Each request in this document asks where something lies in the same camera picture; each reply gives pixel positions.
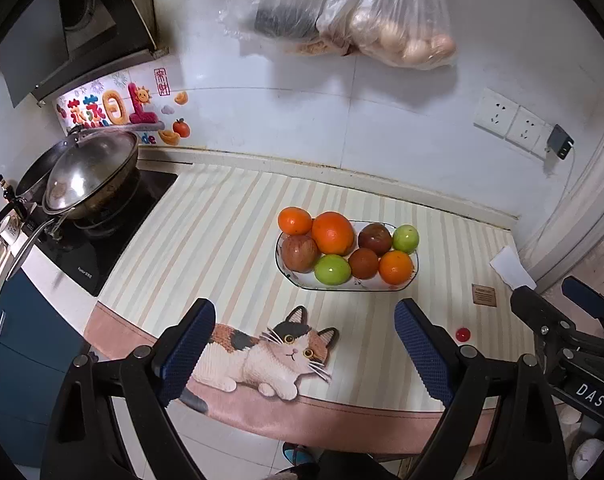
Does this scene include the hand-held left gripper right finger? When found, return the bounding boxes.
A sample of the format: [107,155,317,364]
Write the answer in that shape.
[394,297,568,480]

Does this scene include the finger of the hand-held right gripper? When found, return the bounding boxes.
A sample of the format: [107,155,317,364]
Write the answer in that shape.
[562,276,604,333]
[510,285,583,356]

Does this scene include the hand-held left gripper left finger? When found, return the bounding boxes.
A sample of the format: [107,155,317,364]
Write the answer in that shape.
[40,297,217,480]

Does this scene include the floral oval plate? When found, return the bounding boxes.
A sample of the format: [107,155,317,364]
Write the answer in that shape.
[274,220,420,292]

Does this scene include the dark brown round fruit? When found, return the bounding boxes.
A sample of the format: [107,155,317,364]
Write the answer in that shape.
[348,247,381,280]

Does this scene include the green apple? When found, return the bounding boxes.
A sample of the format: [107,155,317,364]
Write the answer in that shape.
[314,254,353,287]
[392,224,420,254]

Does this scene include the dark red apple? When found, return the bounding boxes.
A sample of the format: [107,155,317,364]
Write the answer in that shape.
[358,222,395,252]

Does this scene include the large orange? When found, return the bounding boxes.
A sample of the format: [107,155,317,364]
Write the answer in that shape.
[311,212,356,256]

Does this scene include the striped red apple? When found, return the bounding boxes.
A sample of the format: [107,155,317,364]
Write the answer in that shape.
[281,234,320,273]

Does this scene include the white paper sheet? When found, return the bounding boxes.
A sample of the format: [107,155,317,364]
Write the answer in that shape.
[488,245,538,291]

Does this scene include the calico cat decoration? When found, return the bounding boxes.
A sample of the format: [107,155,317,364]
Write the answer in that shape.
[179,306,340,415]

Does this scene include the striped table mat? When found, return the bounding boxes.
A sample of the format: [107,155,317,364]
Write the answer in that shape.
[84,162,533,448]

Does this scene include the black glass cooktop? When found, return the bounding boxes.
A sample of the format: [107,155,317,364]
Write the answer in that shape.
[19,170,179,297]

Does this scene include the person's dark clothing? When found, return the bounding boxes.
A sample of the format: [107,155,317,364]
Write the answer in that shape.
[277,450,397,480]

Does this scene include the blue slipper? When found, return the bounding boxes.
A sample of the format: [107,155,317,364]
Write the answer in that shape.
[282,442,315,466]

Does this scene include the black charger plug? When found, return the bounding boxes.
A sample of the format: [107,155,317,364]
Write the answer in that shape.
[546,124,575,161]

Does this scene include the blue base cabinet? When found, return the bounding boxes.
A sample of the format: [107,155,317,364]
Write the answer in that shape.
[0,270,87,441]

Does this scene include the steel wok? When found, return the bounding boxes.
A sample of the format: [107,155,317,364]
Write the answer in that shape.
[6,160,142,281]

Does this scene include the steel wok lid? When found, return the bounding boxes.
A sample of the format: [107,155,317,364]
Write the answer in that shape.
[42,130,139,212]

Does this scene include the black frying pan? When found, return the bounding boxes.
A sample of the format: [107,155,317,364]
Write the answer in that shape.
[0,137,80,238]

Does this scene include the clear bag of eggs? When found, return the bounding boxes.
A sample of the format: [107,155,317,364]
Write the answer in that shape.
[332,0,458,68]

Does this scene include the clear bag with brown contents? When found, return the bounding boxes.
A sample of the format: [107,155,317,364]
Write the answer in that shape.
[292,10,363,58]

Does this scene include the black range hood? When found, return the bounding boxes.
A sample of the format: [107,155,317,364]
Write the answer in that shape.
[0,0,167,108]

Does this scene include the clear bag with dark contents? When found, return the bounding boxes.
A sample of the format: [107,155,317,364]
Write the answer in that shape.
[222,0,343,43]

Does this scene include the white charging cable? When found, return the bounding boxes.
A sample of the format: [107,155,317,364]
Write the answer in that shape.
[524,147,578,246]

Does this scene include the white wall socket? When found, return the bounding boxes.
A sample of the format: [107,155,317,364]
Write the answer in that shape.
[473,87,522,138]
[504,106,553,156]

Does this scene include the colourful wall stickers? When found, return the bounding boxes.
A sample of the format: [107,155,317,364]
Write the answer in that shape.
[56,67,191,147]

